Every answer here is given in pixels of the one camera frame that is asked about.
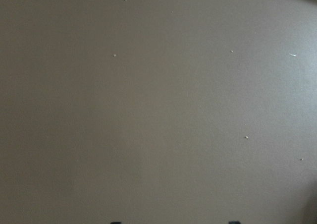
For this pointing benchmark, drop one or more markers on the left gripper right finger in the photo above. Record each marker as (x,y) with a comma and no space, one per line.
(234,222)

